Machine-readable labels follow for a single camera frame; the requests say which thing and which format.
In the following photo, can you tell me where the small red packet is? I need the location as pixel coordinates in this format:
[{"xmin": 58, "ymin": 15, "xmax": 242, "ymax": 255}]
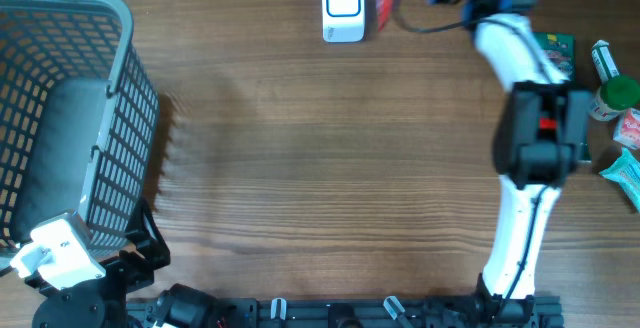
[{"xmin": 376, "ymin": 0, "xmax": 394, "ymax": 32}]

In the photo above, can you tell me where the green 3M gloves bag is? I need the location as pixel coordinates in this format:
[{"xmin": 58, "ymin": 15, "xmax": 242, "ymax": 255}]
[{"xmin": 533, "ymin": 32, "xmax": 578, "ymax": 84}]

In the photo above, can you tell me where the green white small box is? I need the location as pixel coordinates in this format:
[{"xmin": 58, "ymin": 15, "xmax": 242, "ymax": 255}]
[{"xmin": 591, "ymin": 40, "xmax": 620, "ymax": 84}]

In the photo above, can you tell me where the green lid jar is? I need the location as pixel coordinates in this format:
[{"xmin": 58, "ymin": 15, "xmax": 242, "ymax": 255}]
[{"xmin": 589, "ymin": 75, "xmax": 639, "ymax": 121}]

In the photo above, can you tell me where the light green wet wipes pack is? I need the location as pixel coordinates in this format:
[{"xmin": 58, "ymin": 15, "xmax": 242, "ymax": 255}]
[{"xmin": 599, "ymin": 148, "xmax": 640, "ymax": 211}]

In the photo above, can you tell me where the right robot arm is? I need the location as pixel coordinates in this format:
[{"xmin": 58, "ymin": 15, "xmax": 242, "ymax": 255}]
[{"xmin": 383, "ymin": 0, "xmax": 591, "ymax": 327}]

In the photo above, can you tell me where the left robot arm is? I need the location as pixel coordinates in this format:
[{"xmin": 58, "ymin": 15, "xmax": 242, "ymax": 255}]
[{"xmin": 32, "ymin": 198, "xmax": 227, "ymax": 328}]

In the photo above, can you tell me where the white barcode scanner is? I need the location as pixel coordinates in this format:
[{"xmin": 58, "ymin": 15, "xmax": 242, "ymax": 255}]
[{"xmin": 321, "ymin": 0, "xmax": 365, "ymax": 43}]

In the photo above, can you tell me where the grey plastic shopping basket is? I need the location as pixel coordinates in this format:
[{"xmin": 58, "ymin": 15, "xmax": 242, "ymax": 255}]
[{"xmin": 1, "ymin": 0, "xmax": 159, "ymax": 260}]

